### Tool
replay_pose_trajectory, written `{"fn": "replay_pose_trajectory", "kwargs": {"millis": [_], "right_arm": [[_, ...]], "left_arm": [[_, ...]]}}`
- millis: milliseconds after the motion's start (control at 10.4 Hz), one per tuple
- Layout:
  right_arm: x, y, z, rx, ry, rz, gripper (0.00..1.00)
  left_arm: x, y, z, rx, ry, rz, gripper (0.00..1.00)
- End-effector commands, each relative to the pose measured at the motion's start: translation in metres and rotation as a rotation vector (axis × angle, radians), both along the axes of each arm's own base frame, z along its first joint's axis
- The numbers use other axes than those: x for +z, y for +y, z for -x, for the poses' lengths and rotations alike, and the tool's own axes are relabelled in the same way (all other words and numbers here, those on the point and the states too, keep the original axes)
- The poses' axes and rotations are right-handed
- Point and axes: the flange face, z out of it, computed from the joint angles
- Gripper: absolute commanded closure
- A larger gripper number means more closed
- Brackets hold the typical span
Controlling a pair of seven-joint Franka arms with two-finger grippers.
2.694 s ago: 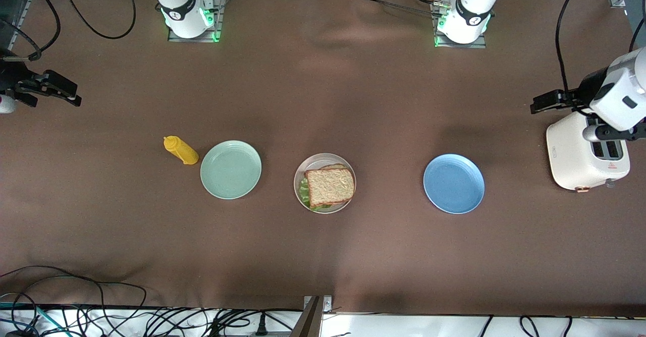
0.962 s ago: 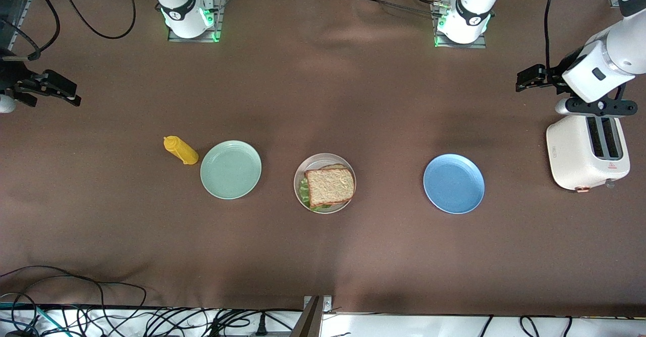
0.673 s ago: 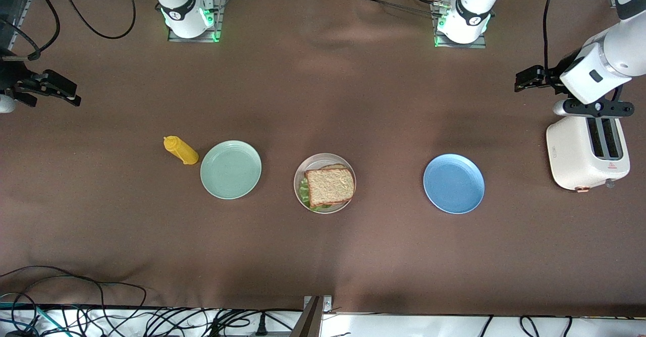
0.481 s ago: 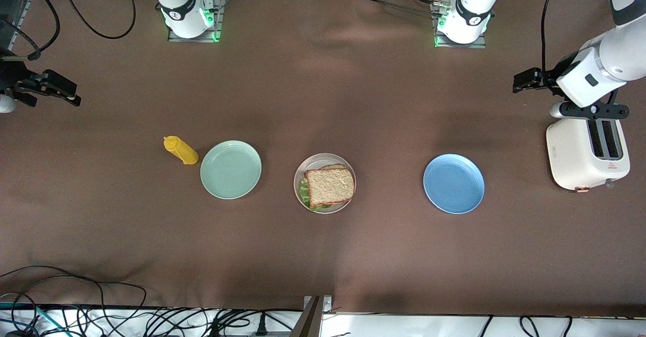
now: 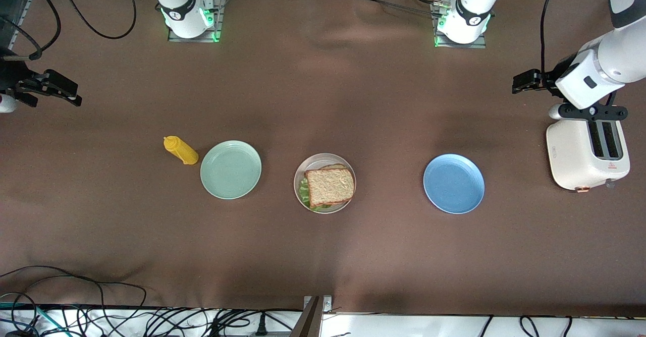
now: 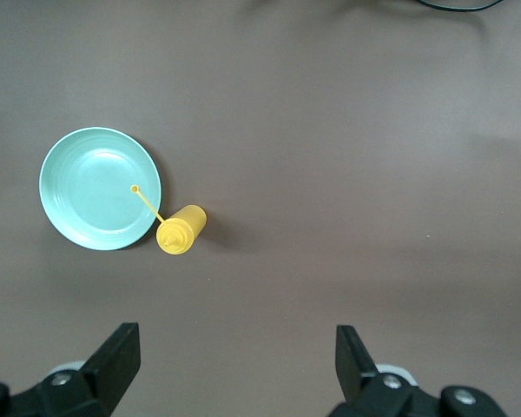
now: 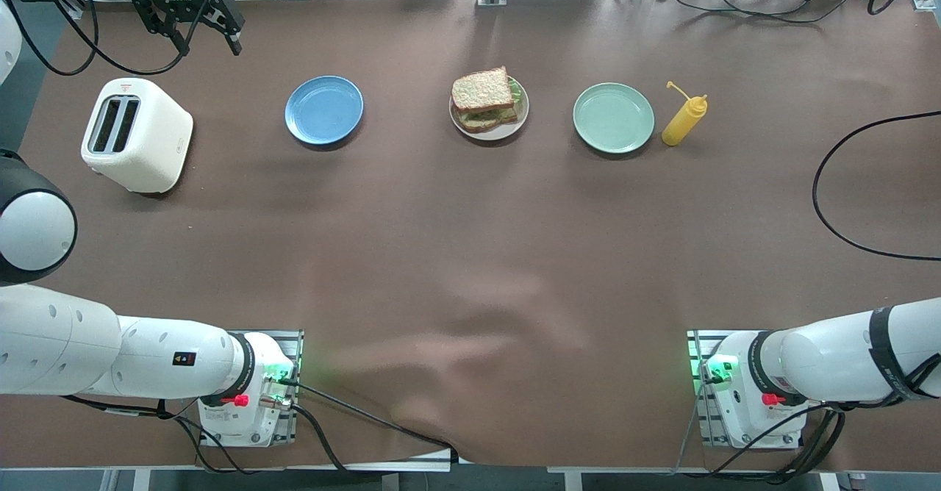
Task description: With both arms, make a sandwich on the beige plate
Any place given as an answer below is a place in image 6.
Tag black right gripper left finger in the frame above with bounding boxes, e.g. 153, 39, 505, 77
0, 321, 141, 417

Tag black cable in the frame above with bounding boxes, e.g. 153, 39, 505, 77
416, 0, 505, 13

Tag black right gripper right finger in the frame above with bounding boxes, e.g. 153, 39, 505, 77
325, 323, 511, 417

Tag yellow squeeze bottle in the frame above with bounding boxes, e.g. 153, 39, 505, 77
129, 183, 208, 255

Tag green plate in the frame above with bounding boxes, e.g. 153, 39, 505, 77
38, 126, 162, 251

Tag brown tablecloth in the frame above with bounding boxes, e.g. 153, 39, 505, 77
0, 0, 521, 417

